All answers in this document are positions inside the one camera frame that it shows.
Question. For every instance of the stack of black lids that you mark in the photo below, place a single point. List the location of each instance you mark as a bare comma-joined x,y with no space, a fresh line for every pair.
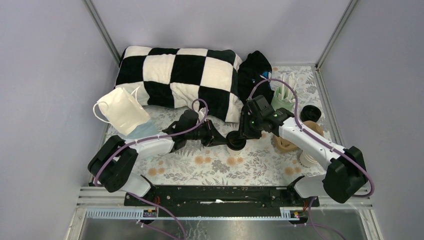
310,113

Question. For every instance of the black white checkered pillow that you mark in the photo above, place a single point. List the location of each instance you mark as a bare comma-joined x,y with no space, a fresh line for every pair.
175,77

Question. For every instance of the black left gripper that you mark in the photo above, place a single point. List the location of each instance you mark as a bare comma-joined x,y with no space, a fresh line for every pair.
213,137

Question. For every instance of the light blue napkin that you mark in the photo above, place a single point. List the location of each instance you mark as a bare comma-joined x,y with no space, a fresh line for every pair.
143,130

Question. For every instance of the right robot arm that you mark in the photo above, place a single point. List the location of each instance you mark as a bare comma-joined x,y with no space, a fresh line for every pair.
345,167

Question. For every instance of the white paper bag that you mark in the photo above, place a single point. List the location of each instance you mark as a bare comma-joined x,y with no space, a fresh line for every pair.
120,109

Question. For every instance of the brown cardboard cup carrier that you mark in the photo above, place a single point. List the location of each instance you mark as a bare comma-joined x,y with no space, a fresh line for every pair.
286,146

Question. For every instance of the green straw holder cup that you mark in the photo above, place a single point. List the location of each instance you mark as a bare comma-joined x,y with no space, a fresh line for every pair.
278,101

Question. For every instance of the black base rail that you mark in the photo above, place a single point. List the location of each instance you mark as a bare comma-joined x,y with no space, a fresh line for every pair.
227,201

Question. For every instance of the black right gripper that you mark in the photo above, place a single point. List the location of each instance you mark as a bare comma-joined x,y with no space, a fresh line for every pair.
244,117

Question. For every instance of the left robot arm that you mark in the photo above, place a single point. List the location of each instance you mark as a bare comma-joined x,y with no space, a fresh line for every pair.
112,166

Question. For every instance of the stack of paper cups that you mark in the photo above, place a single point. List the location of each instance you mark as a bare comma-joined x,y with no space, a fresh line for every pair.
306,160

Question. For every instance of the black cloth bundle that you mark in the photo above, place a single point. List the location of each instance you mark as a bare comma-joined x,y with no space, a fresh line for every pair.
253,70

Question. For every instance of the floral table mat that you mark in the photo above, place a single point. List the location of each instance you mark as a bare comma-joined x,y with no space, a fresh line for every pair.
259,163

